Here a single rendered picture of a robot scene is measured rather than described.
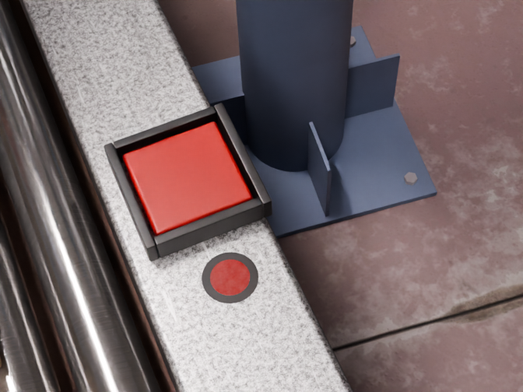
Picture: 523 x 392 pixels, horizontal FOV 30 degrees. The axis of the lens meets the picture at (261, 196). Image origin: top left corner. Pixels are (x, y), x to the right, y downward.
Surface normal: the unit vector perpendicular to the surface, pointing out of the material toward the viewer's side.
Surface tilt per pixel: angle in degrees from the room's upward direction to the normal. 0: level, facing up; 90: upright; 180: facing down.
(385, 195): 0
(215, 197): 0
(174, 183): 0
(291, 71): 90
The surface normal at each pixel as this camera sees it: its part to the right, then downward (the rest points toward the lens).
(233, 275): -0.03, -0.51
